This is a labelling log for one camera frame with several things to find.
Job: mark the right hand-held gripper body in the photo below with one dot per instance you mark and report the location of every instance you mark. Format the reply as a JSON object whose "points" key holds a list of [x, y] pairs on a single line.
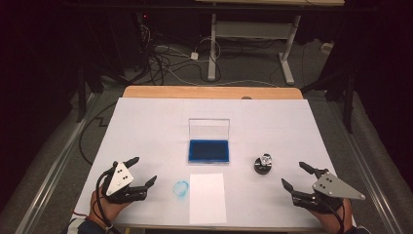
{"points": [[334, 188]]}

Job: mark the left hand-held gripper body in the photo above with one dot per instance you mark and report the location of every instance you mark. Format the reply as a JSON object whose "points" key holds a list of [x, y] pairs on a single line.
{"points": [[120, 178]]}

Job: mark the white power adapter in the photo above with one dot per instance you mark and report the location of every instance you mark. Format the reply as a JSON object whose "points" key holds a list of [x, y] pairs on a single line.
{"points": [[194, 56]]}

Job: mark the metal floor rail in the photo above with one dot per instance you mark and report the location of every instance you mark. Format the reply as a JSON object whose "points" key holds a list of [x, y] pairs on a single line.
{"points": [[367, 169], [55, 169]]}

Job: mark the white metal desk frame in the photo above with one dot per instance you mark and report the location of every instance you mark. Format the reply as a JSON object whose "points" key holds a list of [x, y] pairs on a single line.
{"points": [[253, 31]]}

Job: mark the white paper sheet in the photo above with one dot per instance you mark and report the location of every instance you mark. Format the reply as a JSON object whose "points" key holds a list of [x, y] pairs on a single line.
{"points": [[207, 198]]}

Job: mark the large white table cover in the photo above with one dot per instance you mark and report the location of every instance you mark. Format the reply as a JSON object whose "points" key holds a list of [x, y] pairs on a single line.
{"points": [[156, 130]]}

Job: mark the person's right hand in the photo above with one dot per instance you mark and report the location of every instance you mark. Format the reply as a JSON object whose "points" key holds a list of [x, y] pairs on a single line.
{"points": [[337, 219]]}

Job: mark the blue ink pad clear case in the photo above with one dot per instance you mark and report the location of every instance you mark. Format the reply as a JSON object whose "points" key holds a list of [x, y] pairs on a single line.
{"points": [[208, 151]]}

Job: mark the black stand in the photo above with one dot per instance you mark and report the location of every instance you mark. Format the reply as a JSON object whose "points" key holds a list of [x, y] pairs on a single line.
{"points": [[82, 94], [347, 97]]}

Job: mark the black round stamp cap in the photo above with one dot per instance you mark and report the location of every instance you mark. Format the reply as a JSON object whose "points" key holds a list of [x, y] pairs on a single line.
{"points": [[261, 169]]}

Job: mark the person's left hand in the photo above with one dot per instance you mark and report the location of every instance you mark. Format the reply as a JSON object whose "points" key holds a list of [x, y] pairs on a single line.
{"points": [[105, 209]]}

